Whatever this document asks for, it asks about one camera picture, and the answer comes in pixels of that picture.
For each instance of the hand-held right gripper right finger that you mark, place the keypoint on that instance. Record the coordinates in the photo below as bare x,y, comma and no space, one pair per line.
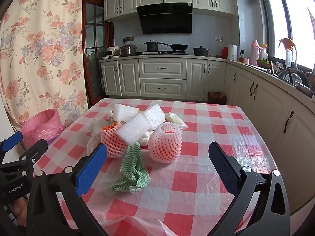
222,167

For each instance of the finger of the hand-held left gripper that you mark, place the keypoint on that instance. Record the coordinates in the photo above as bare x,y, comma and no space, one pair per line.
34,151
12,141

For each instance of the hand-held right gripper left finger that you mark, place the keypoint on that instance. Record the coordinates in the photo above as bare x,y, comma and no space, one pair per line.
92,169

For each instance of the pink plastic bin bag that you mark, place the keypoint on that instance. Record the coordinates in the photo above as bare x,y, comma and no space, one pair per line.
41,125

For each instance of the pink foam fruit net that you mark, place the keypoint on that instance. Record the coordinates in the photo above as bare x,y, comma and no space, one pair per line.
113,142
165,145

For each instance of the white plastic bag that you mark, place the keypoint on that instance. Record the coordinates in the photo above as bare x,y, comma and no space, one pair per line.
96,130

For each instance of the green striped cloth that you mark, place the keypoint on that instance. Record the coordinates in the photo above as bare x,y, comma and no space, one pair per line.
134,174

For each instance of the white foam block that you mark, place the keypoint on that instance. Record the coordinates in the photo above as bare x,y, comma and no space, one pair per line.
133,130
123,111
153,115

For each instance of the white plastic packet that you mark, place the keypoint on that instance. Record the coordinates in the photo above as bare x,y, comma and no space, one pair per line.
175,119

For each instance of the person's left hand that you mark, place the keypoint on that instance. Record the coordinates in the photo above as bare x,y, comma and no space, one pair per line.
21,211

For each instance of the red checkered tablecloth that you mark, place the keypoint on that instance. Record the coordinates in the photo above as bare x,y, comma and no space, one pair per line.
182,184

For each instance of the brown waste bin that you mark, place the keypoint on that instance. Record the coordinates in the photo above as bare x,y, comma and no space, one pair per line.
216,98

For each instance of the cream base cabinet row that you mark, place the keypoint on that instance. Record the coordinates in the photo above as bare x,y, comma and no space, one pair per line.
265,103

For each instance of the floral curtain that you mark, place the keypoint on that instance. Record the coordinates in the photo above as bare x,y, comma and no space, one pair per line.
44,54

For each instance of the wood framed glass door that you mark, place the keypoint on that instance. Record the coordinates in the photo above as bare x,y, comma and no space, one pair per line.
86,66

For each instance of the small pink cup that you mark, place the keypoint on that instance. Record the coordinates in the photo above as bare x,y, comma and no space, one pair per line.
246,60

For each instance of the basket of greens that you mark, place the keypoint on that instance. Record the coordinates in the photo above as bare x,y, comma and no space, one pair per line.
262,62

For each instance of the steel wok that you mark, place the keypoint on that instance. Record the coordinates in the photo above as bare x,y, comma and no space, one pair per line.
290,75

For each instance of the red jug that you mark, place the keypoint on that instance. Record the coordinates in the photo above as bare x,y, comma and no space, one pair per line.
224,52

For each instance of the white electric kettle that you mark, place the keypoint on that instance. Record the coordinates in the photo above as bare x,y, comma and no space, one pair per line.
232,52

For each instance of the small dark bottle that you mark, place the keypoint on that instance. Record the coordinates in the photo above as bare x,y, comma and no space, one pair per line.
242,54

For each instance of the white dish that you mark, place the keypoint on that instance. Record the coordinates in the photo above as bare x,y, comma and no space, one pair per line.
114,56

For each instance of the cream base cabinet with drawers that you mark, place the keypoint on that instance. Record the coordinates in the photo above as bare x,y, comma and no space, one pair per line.
162,68

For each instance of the black casserole pot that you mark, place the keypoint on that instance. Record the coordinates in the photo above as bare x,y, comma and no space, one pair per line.
200,51

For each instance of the pink thermos flask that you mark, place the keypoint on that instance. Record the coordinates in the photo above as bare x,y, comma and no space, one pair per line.
255,54

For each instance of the white rice cooker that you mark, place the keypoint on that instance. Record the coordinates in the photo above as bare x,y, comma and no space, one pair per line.
112,51

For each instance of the spray bottle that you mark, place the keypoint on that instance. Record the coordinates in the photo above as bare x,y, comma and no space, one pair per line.
264,54

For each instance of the steel pressure cooker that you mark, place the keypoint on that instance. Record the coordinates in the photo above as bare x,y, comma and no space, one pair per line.
128,50

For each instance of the white soap bottle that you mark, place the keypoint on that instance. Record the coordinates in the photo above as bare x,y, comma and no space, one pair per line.
289,59

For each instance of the black frying pan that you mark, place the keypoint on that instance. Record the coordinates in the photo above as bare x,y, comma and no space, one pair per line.
179,47

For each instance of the gas hob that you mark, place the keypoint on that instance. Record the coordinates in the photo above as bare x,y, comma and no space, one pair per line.
165,52

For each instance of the steel gooseneck faucet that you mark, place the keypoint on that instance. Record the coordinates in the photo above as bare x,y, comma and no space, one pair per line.
295,56

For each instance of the black saucepan with lid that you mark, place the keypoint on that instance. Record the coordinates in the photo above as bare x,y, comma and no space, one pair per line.
151,46

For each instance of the orange hanging cloth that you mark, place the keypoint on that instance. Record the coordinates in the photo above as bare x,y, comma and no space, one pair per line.
286,43

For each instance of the black range hood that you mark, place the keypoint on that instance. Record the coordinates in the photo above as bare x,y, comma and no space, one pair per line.
165,19

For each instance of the window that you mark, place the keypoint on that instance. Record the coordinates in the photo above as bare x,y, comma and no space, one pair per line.
278,17

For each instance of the white wall socket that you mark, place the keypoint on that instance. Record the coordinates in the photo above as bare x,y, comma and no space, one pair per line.
218,38

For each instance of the dark wall socket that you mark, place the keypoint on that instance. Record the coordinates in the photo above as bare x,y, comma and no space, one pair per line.
128,38

